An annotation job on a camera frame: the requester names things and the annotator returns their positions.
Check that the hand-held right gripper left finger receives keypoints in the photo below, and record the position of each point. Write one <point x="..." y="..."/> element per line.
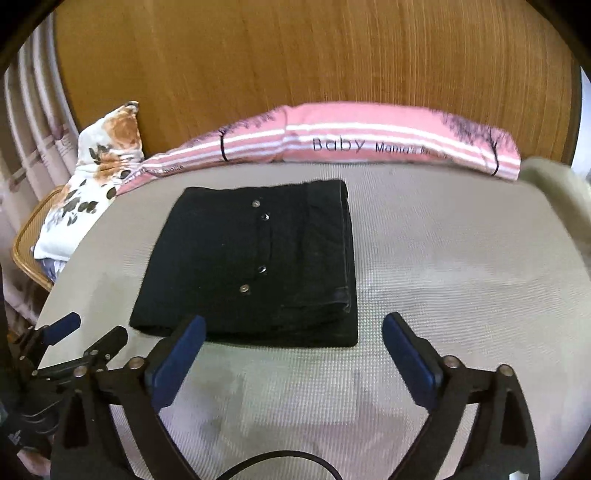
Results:
<point x="178" y="364"/>

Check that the pink striped pillow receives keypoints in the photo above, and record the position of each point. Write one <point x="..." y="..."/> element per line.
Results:
<point x="369" y="124"/>

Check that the black pants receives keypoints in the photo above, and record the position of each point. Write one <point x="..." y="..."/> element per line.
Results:
<point x="231" y="258"/>

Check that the wooden headboard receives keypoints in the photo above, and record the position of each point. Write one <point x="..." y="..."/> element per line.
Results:
<point x="300" y="60"/>

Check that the floral pillow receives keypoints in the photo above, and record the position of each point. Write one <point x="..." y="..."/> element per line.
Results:
<point x="92" y="184"/>

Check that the striped curtain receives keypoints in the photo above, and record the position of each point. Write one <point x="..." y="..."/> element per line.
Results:
<point x="32" y="138"/>

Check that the wicker chair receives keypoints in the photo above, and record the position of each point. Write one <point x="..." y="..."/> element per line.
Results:
<point x="27" y="244"/>

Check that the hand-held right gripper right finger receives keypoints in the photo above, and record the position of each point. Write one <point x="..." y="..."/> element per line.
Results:
<point x="411" y="360"/>

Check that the cream bed sheet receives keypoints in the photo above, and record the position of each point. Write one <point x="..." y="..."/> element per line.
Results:
<point x="554" y="184"/>

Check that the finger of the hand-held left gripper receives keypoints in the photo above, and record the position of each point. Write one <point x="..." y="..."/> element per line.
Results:
<point x="62" y="325"/>
<point x="108" y="341"/>

